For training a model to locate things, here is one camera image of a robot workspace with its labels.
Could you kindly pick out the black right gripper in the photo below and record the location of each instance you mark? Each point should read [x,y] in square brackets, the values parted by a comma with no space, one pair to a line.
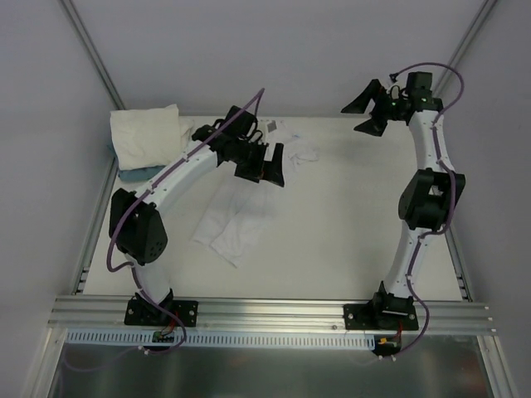
[380,109]

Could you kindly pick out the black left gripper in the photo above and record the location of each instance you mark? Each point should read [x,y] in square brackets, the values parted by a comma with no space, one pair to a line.
[257,162]

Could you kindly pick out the white t shirt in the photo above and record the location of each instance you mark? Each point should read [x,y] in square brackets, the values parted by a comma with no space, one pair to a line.
[240,210]
[149,137]

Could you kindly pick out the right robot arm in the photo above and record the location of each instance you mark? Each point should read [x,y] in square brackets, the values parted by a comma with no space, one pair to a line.
[425,207]

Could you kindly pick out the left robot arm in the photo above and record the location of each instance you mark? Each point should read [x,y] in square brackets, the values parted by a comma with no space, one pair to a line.
[136,226]

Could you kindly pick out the folded white t shirt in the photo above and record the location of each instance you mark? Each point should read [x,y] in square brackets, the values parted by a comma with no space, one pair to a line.
[149,137]

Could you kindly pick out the folded blue t shirt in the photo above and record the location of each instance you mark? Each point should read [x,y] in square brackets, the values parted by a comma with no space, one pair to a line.
[139,174]

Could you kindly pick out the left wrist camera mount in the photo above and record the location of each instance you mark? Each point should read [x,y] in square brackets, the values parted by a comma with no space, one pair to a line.
[267,126]

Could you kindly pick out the right aluminium frame post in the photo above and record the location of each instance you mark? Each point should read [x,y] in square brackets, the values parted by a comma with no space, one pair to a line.
[471,34]

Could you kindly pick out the aluminium frame post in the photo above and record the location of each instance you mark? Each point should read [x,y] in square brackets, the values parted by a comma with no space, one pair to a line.
[471,34]
[79,27]

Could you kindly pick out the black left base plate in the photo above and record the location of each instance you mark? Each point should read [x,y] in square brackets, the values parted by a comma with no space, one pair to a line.
[141,313]

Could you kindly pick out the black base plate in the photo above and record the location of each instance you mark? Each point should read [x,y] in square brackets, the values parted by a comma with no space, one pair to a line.
[365,317]
[141,313]

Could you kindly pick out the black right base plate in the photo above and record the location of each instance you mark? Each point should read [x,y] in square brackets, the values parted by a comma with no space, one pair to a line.
[365,317]

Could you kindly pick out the left side aluminium rail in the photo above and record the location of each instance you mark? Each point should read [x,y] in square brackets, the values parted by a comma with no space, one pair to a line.
[95,223]

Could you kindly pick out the aluminium front rail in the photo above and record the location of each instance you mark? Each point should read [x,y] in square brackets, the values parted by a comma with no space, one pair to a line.
[267,315]

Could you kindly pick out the white slotted cable duct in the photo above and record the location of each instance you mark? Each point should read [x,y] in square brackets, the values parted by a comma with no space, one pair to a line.
[129,337]

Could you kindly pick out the left aluminium frame post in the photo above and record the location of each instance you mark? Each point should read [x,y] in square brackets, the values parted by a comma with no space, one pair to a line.
[79,27]

